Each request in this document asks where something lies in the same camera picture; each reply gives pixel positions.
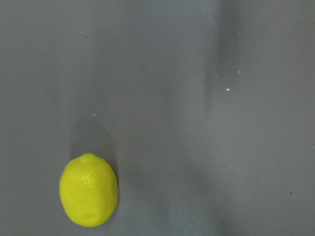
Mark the yellow lemon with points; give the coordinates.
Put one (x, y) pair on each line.
(88, 190)

